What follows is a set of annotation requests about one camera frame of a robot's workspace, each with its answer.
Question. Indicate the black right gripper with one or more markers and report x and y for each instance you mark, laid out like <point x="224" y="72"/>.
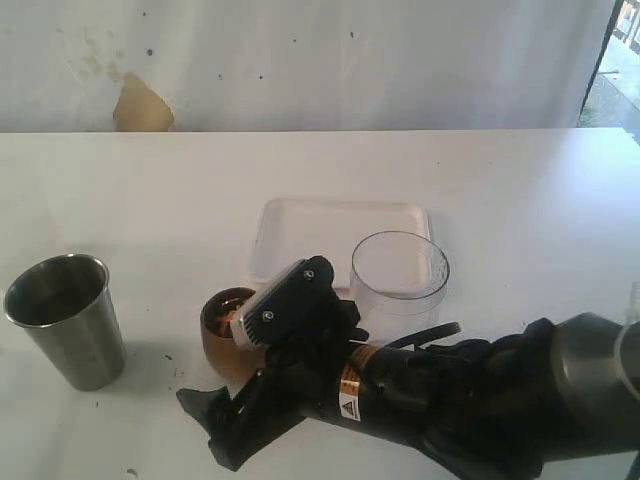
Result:
<point x="300" y="379"/>

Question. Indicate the brown wooden cup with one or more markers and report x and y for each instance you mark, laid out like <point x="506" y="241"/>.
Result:
<point x="234" y="365"/>

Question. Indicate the stainless steel cup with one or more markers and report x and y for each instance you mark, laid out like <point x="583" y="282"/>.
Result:
<point x="65" y="306"/>

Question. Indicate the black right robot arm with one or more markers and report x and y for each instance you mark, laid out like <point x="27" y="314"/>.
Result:
<point x="481" y="409"/>

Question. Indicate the brown food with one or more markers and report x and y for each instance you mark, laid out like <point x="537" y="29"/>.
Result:
<point x="219" y="323"/>

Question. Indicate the clear plastic measuring cup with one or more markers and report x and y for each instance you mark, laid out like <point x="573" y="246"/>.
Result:
<point x="398" y="281"/>

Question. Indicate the white rectangular tray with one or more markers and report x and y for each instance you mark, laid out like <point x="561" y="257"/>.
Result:
<point x="293" y="228"/>

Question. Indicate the white backdrop cloth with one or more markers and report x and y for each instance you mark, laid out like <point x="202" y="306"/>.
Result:
<point x="302" y="65"/>

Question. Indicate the wrist camera black and white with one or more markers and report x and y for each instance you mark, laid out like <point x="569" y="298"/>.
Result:
<point x="281" y="307"/>

